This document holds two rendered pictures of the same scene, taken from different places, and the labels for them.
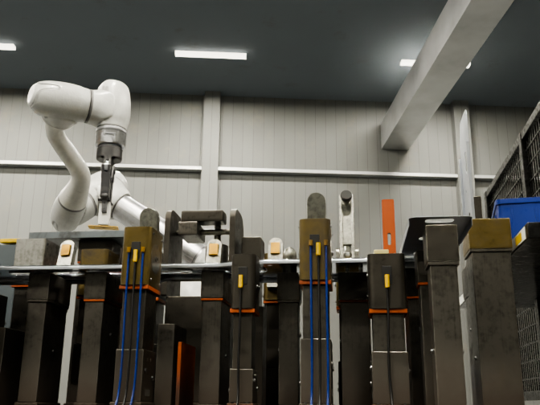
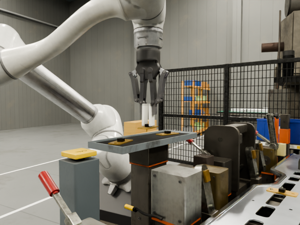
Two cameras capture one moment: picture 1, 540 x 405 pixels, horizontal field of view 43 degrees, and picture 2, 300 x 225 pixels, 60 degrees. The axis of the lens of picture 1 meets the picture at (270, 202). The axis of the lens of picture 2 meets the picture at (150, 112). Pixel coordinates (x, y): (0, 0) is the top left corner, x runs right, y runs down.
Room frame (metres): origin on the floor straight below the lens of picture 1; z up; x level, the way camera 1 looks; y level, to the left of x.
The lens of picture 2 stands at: (1.45, 1.16, 1.28)
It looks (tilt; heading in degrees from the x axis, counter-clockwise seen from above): 3 degrees down; 302
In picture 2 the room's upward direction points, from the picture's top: straight up
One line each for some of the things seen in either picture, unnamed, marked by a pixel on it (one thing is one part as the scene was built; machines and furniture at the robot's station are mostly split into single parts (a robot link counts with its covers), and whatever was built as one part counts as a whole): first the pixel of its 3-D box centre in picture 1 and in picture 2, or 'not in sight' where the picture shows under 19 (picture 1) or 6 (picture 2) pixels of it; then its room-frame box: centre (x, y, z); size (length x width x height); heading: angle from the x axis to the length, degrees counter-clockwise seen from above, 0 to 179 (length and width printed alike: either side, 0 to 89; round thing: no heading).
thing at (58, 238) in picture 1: (101, 239); (148, 139); (1.88, 0.48, 1.16); 0.37 x 0.14 x 0.02; 83
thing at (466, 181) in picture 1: (466, 189); not in sight; (1.42, -0.43, 1.17); 0.12 x 0.01 x 0.34; 173
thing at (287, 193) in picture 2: not in sight; (281, 190); (1.52, 0.29, 1.01); 0.08 x 0.04 x 0.01; 173
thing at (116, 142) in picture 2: not in sight; (121, 140); (1.91, 0.59, 1.17); 0.08 x 0.04 x 0.01; 99
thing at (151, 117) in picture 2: (104, 213); (151, 114); (1.88, 0.47, 1.23); 0.03 x 0.01 x 0.07; 97
